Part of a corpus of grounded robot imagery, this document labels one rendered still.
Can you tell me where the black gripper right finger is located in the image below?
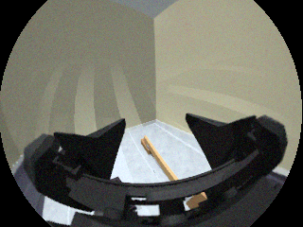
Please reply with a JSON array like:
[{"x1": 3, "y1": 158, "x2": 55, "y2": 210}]
[{"x1": 186, "y1": 113, "x2": 257, "y2": 169}]

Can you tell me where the long wooden rail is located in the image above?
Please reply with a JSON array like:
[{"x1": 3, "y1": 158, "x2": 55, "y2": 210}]
[{"x1": 144, "y1": 136, "x2": 178, "y2": 182}]

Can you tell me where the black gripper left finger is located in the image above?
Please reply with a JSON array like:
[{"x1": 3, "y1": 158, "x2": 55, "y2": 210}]
[{"x1": 53, "y1": 118, "x2": 126, "y2": 181}]

